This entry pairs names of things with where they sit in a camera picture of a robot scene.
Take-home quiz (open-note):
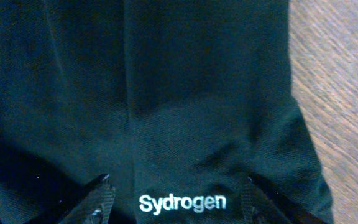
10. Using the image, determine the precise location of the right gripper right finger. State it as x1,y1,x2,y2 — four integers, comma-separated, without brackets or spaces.
241,176,322,224

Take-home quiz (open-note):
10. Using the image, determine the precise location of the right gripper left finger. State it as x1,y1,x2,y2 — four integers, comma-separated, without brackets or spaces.
26,174,116,224

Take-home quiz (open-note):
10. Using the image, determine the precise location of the black Sydrogen t-shirt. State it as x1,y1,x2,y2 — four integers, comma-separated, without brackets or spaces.
0,0,334,223

